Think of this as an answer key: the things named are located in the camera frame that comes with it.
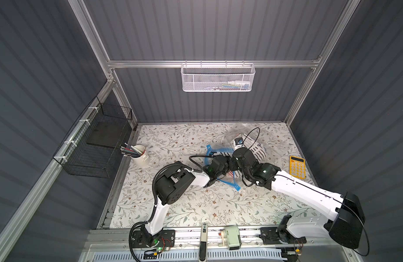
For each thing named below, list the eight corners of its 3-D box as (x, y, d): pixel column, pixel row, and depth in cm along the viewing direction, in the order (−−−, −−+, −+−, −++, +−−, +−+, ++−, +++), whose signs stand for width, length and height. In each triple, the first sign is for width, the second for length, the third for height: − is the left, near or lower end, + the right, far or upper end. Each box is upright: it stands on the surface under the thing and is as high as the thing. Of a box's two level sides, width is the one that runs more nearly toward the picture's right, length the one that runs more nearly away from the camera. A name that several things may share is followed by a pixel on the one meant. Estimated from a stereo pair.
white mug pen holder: (136, 168, 99) (129, 157, 90) (140, 155, 105) (134, 144, 96) (149, 168, 99) (144, 157, 90) (152, 155, 105) (147, 144, 96)
